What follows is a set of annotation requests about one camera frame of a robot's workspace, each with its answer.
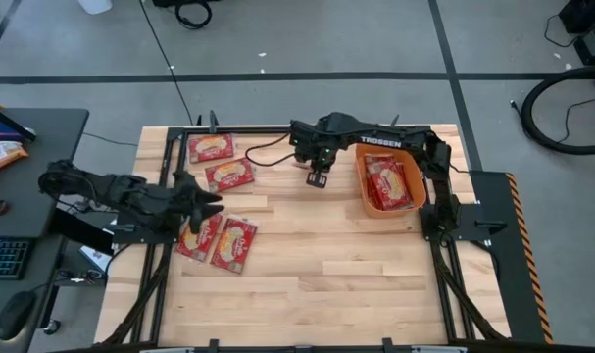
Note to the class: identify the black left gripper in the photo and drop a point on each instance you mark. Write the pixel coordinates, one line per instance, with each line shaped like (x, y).
(189, 196)

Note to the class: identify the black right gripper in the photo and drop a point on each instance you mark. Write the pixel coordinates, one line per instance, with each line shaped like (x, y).
(321, 154)

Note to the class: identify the red popcorn bag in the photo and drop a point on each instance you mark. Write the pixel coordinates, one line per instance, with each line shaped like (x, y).
(390, 186)
(230, 174)
(211, 147)
(199, 240)
(234, 244)
(378, 158)

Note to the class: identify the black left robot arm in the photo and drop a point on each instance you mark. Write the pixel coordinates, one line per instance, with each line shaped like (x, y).
(130, 196)

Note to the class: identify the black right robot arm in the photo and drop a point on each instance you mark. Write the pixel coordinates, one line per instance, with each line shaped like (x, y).
(375, 135)

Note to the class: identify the orange plastic basket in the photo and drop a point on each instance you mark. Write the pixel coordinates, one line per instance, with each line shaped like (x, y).
(417, 176)

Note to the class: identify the white booklet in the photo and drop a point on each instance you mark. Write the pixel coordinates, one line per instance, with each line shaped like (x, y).
(97, 257)

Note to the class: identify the black controller box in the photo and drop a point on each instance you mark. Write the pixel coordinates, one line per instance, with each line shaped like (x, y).
(81, 234)

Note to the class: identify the black desk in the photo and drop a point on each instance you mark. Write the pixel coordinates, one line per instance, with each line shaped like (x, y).
(37, 162)

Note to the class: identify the black caster wheel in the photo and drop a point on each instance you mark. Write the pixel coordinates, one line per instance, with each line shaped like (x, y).
(52, 326)

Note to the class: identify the black backlit keyboard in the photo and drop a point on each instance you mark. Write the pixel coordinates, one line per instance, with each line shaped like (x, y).
(5, 257)

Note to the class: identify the orange snack bag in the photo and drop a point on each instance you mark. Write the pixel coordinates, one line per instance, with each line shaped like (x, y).
(0, 154)

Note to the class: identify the laptop screen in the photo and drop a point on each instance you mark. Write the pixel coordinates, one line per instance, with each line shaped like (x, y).
(3, 128)

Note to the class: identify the black floor plate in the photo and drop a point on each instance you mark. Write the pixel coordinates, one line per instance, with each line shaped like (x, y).
(508, 294)

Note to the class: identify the black computer mouse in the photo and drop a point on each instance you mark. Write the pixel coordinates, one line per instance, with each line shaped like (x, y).
(15, 314)

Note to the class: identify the white bucket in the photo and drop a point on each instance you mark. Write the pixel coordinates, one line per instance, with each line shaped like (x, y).
(95, 5)

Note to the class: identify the yellow black hazard tape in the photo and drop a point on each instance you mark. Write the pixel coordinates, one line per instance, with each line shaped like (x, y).
(531, 265)

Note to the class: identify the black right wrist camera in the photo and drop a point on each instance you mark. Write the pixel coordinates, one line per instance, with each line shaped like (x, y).
(304, 133)

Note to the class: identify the black aluminium rig frame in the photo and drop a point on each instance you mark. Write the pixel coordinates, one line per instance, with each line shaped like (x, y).
(253, 130)

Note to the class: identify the black frame clamp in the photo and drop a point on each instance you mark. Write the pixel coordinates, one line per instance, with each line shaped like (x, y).
(387, 345)
(213, 345)

